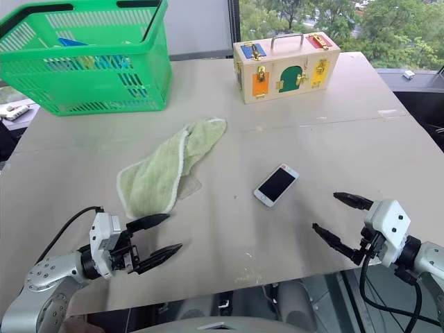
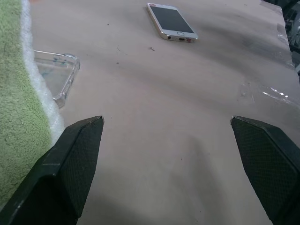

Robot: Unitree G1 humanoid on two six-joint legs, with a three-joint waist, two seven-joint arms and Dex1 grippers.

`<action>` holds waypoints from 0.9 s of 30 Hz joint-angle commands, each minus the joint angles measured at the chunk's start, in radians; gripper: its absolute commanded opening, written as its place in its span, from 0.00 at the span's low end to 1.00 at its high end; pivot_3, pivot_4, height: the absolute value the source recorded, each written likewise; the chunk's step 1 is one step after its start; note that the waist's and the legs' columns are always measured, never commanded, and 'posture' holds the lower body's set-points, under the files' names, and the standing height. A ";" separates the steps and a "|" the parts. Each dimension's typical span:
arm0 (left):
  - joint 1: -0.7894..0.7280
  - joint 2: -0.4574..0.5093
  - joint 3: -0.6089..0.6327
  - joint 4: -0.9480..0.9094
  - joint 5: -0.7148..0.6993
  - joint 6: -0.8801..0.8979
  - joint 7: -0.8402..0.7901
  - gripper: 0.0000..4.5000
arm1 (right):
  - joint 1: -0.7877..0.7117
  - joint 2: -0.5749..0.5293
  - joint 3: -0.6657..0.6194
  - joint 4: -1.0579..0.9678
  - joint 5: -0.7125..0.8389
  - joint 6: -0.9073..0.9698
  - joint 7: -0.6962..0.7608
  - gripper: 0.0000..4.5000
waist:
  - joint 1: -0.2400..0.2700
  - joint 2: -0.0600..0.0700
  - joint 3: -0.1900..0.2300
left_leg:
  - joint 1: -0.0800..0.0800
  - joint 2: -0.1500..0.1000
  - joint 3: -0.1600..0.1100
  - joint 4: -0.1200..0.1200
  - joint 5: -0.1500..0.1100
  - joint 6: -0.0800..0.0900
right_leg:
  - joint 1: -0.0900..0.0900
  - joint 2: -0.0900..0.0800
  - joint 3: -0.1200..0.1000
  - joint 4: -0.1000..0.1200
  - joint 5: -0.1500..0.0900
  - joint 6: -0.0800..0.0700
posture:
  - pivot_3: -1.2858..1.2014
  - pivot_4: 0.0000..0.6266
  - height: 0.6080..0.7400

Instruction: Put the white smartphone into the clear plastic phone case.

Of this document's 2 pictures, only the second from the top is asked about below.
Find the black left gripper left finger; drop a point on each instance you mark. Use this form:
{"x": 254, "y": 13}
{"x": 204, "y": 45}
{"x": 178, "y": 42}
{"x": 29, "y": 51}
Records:
{"x": 70, "y": 164}

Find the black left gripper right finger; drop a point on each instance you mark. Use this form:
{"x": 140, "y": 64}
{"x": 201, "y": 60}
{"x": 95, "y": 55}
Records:
{"x": 269, "y": 168}

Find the clear plastic phone case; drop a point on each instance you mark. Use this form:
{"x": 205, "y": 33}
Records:
{"x": 56, "y": 75}

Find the white and gold smartphone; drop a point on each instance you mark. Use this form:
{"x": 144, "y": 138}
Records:
{"x": 171, "y": 20}

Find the clear adhesive tape patch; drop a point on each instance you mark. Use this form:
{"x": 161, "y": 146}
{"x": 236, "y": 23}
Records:
{"x": 269, "y": 92}

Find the green terry cloth towel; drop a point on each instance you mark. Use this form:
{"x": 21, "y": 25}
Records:
{"x": 16, "y": 82}

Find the dark grey background equipment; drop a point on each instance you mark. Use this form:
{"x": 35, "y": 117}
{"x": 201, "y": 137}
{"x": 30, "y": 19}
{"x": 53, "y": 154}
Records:
{"x": 293, "y": 21}

